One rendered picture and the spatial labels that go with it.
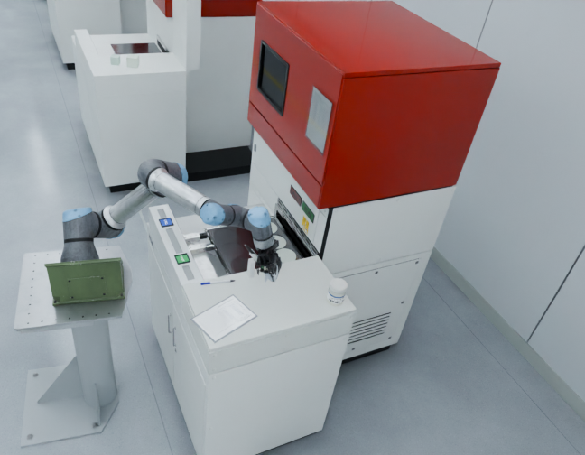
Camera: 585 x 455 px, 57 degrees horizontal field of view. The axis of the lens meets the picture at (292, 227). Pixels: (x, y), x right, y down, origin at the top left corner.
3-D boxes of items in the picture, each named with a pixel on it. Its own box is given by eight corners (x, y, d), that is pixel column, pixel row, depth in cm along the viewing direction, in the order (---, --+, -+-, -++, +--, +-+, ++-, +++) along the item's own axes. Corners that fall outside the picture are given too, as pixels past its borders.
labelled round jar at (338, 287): (338, 292, 223) (342, 275, 217) (346, 304, 218) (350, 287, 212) (322, 296, 220) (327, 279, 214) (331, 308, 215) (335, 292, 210)
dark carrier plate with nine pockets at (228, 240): (273, 218, 269) (273, 218, 269) (303, 262, 246) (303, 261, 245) (208, 230, 255) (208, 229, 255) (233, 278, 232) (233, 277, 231)
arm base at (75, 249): (60, 263, 213) (59, 238, 214) (60, 265, 227) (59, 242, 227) (100, 260, 219) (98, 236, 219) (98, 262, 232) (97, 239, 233)
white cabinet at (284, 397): (250, 307, 341) (262, 203, 292) (320, 439, 276) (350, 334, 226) (149, 332, 315) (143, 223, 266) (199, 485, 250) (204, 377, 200)
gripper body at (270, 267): (257, 276, 204) (252, 253, 197) (261, 260, 211) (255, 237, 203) (277, 276, 203) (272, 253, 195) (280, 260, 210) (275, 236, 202)
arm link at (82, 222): (56, 241, 221) (54, 208, 222) (84, 241, 233) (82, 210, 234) (76, 237, 215) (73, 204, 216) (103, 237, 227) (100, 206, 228)
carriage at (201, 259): (197, 240, 255) (197, 236, 253) (223, 292, 230) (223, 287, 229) (181, 243, 252) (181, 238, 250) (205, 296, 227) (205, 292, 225)
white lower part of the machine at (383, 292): (331, 264, 384) (354, 167, 334) (394, 351, 328) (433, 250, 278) (238, 286, 355) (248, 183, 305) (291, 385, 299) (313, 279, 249)
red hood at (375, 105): (367, 107, 308) (392, 0, 272) (456, 185, 253) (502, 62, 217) (246, 120, 277) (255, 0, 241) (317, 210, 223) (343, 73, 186)
